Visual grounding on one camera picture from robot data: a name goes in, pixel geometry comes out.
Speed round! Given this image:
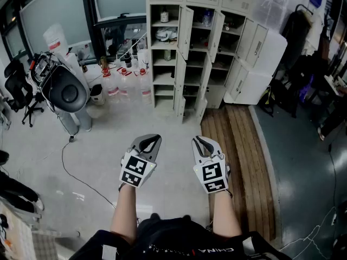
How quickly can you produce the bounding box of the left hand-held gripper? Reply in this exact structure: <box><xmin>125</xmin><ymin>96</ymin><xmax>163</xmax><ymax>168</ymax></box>
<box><xmin>119</xmin><ymin>133</ymin><xmax>163</xmax><ymax>189</ymax></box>

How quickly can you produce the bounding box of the black floor cable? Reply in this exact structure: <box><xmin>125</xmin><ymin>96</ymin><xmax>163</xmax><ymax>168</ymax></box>
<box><xmin>327</xmin><ymin>144</ymin><xmax>339</xmax><ymax>210</ymax></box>
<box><xmin>61</xmin><ymin>135</ymin><xmax>117</xmax><ymax>210</ymax></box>

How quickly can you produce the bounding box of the wooden slat platform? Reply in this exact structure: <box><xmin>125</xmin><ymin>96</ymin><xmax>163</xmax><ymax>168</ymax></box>
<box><xmin>200</xmin><ymin>104</ymin><xmax>277</xmax><ymax>241</ymax></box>

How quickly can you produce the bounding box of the white paper bag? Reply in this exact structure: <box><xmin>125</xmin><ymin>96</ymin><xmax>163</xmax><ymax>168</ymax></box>
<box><xmin>136</xmin><ymin>45</ymin><xmax>150</xmax><ymax>70</ymax></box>

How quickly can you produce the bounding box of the white metal locker cabinet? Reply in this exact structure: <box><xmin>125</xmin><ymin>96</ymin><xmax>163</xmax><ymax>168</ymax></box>
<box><xmin>145</xmin><ymin>0</ymin><xmax>288</xmax><ymax>124</ymax></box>

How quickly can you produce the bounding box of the person's right forearm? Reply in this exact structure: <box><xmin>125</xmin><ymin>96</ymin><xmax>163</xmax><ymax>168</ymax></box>
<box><xmin>208</xmin><ymin>190</ymin><xmax>243</xmax><ymax>238</ymax></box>

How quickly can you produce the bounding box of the blue tinted water bottle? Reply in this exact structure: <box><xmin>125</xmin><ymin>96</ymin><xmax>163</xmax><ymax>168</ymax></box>
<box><xmin>202</xmin><ymin>8</ymin><xmax>215</xmax><ymax>28</ymax></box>

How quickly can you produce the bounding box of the yellow black bag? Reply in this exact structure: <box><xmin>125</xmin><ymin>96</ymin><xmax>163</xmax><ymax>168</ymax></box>
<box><xmin>258</xmin><ymin>86</ymin><xmax>277</xmax><ymax>118</ymax></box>

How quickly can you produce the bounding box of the plastic wrapped white panel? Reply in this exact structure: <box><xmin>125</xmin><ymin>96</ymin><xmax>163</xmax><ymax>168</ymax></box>
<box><xmin>254</xmin><ymin>0</ymin><xmax>298</xmax><ymax>31</ymax></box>

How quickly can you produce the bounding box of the black mesh office chair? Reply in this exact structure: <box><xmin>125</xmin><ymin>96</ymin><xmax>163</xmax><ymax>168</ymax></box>
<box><xmin>3</xmin><ymin>59</ymin><xmax>44</xmax><ymax>128</ymax></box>

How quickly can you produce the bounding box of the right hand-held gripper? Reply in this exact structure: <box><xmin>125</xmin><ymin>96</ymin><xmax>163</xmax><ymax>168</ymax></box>
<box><xmin>191</xmin><ymin>135</ymin><xmax>230</xmax><ymax>194</ymax></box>

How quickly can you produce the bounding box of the person's left forearm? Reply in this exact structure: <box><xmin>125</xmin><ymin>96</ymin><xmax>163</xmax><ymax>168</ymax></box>
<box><xmin>110</xmin><ymin>184</ymin><xmax>139</xmax><ymax>245</ymax></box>

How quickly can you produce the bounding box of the rack of hanging coats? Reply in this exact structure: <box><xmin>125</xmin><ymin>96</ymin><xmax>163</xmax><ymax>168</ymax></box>
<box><xmin>280</xmin><ymin>3</ymin><xmax>330</xmax><ymax>119</ymax></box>

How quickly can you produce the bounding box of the clear water jug red label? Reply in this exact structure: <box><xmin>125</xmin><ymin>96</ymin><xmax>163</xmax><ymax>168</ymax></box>
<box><xmin>42</xmin><ymin>23</ymin><xmax>70</xmax><ymax>59</ymax></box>

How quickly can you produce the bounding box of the black framed window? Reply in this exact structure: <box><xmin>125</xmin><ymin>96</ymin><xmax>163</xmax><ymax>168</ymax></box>
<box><xmin>81</xmin><ymin>0</ymin><xmax>149</xmax><ymax>64</ymax></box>

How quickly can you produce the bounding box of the white water dispenser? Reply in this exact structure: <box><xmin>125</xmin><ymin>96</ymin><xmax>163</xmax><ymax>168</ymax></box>
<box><xmin>63</xmin><ymin>52</ymin><xmax>91</xmax><ymax>92</ymax></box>

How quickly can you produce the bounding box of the white cloth bundle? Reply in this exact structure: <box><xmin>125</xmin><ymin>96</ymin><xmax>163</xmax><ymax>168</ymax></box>
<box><xmin>155</xmin><ymin>26</ymin><xmax>178</xmax><ymax>42</ymax></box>

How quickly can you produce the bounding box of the purple bag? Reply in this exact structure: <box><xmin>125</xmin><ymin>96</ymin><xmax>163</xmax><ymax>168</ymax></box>
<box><xmin>298</xmin><ymin>74</ymin><xmax>316</xmax><ymax>103</ymax></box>

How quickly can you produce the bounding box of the silver device with cables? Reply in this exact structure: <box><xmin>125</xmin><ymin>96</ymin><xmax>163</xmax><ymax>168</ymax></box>
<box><xmin>28</xmin><ymin>51</ymin><xmax>59</xmax><ymax>88</ymax></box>

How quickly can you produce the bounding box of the small white waste bin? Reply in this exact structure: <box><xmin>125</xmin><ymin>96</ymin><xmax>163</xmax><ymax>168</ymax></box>
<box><xmin>89</xmin><ymin>83</ymin><xmax>106</xmax><ymax>106</ymax></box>

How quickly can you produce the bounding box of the black round device on stand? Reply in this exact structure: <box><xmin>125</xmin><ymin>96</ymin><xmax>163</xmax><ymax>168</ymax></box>
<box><xmin>48</xmin><ymin>64</ymin><xmax>89</xmax><ymax>114</ymax></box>

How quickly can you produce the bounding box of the person's black shirt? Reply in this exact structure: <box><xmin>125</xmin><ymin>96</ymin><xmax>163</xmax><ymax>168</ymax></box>
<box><xmin>69</xmin><ymin>214</ymin><xmax>293</xmax><ymax>260</ymax></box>

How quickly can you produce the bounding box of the cabinet door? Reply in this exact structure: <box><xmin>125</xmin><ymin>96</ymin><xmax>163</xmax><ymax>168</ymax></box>
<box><xmin>177</xmin><ymin>5</ymin><xmax>195</xmax><ymax>61</ymax></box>

